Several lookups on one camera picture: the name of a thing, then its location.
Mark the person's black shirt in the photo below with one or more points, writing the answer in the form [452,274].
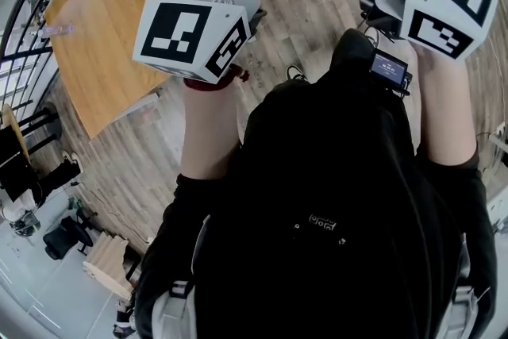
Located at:
[317,190]

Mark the person's right forearm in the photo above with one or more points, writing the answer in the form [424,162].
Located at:
[444,111]

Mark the black bar stool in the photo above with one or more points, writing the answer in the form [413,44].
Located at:
[41,127]

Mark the black office chair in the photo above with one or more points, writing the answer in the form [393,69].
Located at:
[65,238]

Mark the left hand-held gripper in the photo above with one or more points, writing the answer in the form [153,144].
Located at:
[180,35]

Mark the red wrist band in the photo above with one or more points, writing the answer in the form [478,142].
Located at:
[206,85]

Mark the black metal railing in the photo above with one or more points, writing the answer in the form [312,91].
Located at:
[24,31]

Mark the light wooden step block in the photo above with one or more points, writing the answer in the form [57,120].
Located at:
[107,262]

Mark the clear plastic bottle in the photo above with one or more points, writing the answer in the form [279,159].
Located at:
[57,30]

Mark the person's left forearm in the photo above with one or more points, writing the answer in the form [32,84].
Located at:
[208,127]

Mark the round wooden table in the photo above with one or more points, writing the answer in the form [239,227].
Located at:
[14,131]

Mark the small black screen device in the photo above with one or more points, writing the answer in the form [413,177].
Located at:
[389,68]

